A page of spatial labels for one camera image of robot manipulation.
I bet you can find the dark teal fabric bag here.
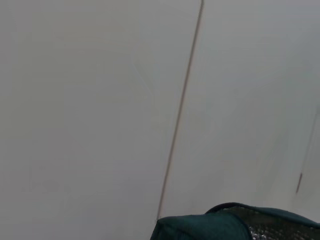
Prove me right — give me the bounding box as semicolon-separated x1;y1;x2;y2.
149;202;320;240

